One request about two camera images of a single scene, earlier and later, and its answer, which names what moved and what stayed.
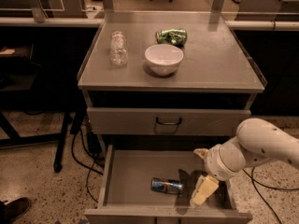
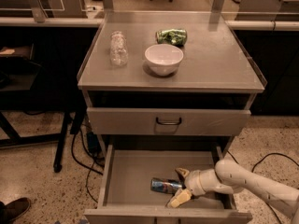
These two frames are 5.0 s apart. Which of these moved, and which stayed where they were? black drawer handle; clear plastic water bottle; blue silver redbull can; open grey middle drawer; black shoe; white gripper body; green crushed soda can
Moved: white gripper body
Stayed: clear plastic water bottle; black drawer handle; black shoe; open grey middle drawer; green crushed soda can; blue silver redbull can
